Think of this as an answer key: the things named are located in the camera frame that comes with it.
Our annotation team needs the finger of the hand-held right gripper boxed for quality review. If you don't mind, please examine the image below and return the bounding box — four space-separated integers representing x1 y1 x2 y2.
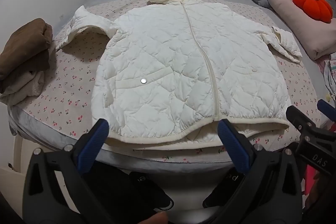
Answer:
286 105 319 140
317 99 336 121

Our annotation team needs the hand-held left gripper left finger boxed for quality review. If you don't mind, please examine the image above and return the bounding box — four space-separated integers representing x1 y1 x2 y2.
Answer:
22 118 116 224

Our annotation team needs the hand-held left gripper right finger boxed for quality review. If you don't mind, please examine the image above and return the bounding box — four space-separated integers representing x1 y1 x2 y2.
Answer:
217 118 305 224

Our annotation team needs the white quilted hooded jacket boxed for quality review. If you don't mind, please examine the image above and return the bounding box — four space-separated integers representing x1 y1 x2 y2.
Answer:
54 0 302 147

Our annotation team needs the person's right hand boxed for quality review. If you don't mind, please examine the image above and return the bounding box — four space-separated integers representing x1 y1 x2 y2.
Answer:
306 170 336 214

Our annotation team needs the person's left hand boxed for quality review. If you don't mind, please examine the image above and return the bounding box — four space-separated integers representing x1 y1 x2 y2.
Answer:
141 212 168 224

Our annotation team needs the pink cloth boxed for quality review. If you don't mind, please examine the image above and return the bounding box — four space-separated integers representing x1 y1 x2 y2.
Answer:
302 160 320 194

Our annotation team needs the patterned light garment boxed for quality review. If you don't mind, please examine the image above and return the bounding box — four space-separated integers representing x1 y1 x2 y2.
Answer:
316 52 336 109

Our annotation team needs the black slipper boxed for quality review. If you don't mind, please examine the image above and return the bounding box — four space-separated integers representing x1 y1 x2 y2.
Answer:
84 161 175 218
202 168 246 209

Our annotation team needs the cherry print bed sheet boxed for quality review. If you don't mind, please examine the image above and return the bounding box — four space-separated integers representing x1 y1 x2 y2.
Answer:
10 0 326 165

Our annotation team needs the pink pillow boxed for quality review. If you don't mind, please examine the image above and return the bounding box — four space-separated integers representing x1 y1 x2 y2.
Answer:
267 0 336 61

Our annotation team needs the cream folded garment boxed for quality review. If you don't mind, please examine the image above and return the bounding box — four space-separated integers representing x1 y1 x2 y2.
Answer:
0 67 48 106

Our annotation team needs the orange pumpkin plush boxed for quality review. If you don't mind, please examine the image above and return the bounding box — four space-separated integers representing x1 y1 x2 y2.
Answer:
290 0 333 24

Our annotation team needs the brown folded garment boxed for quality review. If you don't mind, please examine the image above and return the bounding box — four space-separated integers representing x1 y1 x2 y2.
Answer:
0 18 53 94

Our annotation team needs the white bed frame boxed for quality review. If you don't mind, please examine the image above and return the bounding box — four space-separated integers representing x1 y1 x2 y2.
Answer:
13 133 27 170

